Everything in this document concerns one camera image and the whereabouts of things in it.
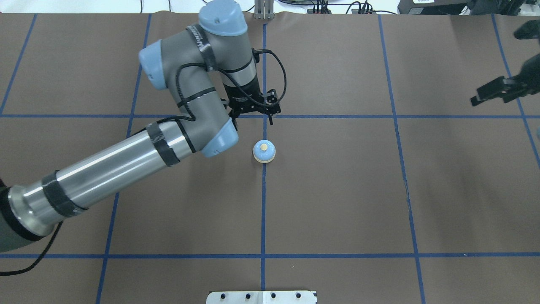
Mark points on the blue call bell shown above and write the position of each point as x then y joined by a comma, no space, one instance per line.
264,151

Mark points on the aluminium frame post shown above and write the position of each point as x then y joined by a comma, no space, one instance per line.
264,9

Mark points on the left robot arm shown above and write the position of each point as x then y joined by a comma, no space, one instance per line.
210,69

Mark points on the black box on desk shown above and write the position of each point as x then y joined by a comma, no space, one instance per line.
455,7

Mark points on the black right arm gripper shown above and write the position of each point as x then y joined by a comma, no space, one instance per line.
528,71

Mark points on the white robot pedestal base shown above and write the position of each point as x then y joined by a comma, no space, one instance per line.
263,297

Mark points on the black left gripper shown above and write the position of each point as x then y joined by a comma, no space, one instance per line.
241,93

